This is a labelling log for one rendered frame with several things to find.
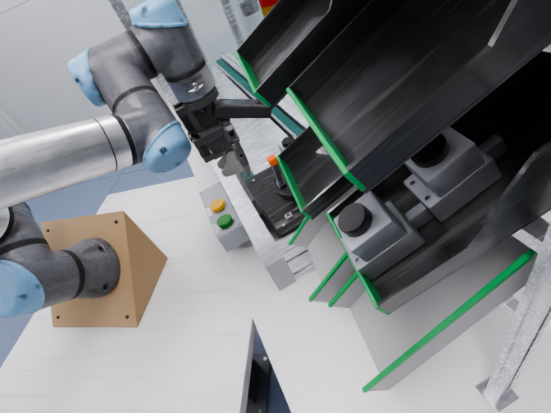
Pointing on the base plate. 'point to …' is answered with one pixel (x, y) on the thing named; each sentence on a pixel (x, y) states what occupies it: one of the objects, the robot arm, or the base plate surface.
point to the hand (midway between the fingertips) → (248, 170)
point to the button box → (226, 237)
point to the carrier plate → (275, 214)
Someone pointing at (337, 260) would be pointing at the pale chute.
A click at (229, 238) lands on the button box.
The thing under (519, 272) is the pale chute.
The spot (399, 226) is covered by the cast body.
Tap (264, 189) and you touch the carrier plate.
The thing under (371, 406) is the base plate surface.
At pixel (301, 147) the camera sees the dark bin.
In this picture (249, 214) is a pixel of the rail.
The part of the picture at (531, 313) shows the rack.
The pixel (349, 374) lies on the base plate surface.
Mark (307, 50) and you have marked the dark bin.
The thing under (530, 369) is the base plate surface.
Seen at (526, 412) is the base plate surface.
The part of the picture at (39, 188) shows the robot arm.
